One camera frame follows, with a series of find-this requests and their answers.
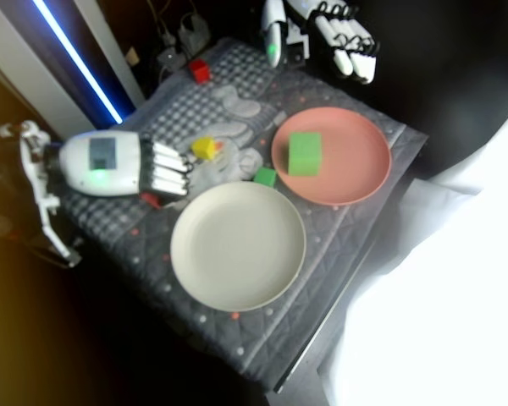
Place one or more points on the blurry red object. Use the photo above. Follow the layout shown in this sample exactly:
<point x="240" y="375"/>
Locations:
<point x="154" y="202"/>

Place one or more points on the yellow block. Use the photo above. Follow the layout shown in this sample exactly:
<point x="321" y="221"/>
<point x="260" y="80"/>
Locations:
<point x="204" y="148"/>

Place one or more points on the small red letter cube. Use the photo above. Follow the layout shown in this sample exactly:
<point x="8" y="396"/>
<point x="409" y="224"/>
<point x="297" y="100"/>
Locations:
<point x="200" y="71"/>

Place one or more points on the white plate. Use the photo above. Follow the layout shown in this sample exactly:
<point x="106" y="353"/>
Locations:
<point x="237" y="249"/>

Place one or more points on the small green cube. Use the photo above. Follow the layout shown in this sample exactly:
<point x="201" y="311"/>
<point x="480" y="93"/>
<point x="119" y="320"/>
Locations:
<point x="265" y="177"/>

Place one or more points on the large green cube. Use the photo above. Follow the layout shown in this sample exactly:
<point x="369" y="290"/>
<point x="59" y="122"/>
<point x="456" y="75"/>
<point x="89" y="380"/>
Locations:
<point x="305" y="154"/>

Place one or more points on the pink plate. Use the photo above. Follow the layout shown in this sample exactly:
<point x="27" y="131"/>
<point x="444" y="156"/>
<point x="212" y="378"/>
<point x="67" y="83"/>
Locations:
<point x="355" y="169"/>

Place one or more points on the grey quilt with bear print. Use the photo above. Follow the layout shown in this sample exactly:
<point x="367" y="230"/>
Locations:
<point x="152" y="254"/>

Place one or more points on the blue light strip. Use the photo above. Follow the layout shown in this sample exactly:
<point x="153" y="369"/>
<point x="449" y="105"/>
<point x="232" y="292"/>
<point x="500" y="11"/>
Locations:
<point x="78" y="61"/>

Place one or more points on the grey adapter box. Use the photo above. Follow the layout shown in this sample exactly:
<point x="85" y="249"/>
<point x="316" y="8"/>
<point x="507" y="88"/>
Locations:
<point x="171" y="59"/>

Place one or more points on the white frame post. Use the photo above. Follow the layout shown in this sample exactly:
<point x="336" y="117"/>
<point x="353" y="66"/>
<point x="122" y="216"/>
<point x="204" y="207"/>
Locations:
<point x="34" y="72"/>

